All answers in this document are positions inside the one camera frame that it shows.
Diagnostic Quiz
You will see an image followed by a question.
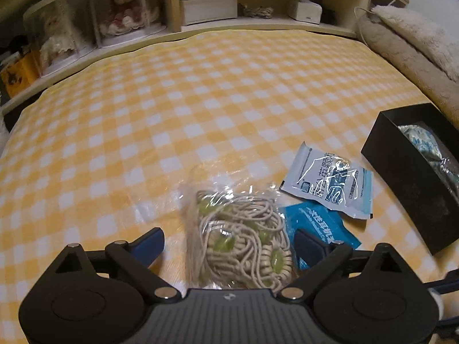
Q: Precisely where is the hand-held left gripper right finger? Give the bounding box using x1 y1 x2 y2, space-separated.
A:
280 229 417 302

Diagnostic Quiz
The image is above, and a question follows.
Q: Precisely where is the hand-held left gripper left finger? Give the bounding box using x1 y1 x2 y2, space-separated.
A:
53 227 182 302

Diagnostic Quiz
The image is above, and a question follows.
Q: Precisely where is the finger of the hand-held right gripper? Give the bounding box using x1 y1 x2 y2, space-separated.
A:
422 267 459 296

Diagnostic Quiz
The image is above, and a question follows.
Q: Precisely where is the blue packet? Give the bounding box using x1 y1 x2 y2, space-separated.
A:
281 202 362 270

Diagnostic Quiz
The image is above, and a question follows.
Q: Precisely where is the bag of beige cords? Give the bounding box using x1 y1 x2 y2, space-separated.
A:
178 182 299 291

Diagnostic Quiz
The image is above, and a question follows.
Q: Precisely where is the clear plastic bag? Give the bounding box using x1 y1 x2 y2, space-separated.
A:
428 152 459 202

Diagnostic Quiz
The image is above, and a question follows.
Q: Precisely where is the black cardboard box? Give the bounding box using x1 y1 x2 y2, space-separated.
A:
360 102 459 256

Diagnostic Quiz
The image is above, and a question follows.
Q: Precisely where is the blue floral embroidered pouch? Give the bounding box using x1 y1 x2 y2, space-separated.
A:
397 123 459 173

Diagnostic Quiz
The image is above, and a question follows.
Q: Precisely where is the white sachet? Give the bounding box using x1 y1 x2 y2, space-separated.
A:
279 141 374 220

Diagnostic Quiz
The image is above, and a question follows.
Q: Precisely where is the yellow checked blanket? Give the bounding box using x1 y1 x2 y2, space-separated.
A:
0 29 459 344

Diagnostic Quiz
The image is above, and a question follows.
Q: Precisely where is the quilted brown blanket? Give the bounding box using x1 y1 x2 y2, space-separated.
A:
356 11 459 116

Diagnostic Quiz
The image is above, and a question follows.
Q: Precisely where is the yellow box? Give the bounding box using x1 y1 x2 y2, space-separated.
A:
0 51 41 98

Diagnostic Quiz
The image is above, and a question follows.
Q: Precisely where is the wooden shelf unit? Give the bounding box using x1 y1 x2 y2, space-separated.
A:
0 0 410 112

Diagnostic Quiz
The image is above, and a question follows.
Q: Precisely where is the domed white bear doll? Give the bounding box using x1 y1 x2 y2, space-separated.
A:
22 0 98 78

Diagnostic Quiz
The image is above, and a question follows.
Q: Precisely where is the small black box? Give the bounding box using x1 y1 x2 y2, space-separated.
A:
320 5 338 26

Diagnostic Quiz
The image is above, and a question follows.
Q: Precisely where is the domed red bear doll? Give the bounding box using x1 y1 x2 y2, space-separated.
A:
88 0 168 49

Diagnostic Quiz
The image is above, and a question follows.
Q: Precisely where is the white tissue box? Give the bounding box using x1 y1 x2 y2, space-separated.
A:
286 0 323 24

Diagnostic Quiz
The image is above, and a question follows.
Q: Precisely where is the small white box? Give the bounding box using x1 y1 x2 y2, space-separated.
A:
179 0 239 26

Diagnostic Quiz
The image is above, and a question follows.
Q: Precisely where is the cream fluffy blanket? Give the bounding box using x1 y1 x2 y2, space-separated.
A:
370 4 459 80

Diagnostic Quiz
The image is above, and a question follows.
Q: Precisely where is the rope bundle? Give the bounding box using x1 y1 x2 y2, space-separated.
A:
238 2 274 20

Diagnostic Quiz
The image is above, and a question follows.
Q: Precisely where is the white charger cable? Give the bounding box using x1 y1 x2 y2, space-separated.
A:
352 0 399 45

